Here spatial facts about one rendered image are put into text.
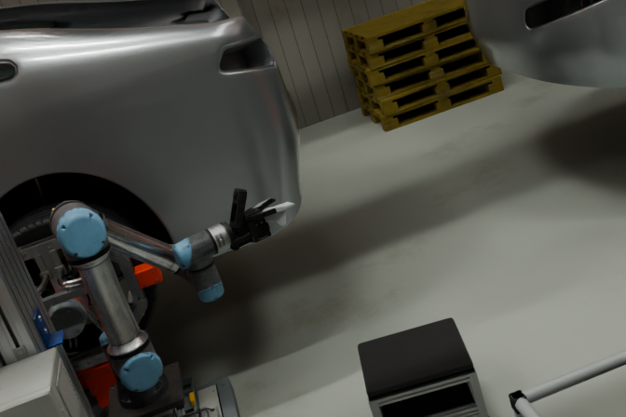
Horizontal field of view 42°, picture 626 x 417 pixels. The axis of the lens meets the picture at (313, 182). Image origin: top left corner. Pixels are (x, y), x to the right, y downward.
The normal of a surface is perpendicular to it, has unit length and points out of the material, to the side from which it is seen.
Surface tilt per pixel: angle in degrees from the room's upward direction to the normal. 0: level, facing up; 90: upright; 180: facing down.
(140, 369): 98
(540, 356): 0
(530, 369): 0
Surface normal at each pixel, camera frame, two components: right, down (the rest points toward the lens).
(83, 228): 0.41, 0.06
